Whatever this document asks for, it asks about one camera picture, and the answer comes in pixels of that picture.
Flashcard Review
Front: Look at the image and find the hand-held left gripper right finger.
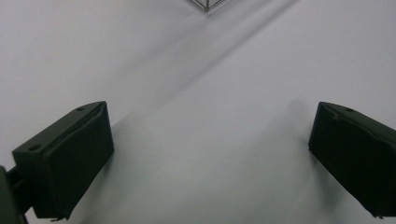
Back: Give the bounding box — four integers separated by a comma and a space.
307, 101, 396, 218

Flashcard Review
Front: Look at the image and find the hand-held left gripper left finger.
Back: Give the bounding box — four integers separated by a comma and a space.
11, 100, 115, 220

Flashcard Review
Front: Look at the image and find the clear plastic box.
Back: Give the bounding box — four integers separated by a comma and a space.
186, 0, 230, 13

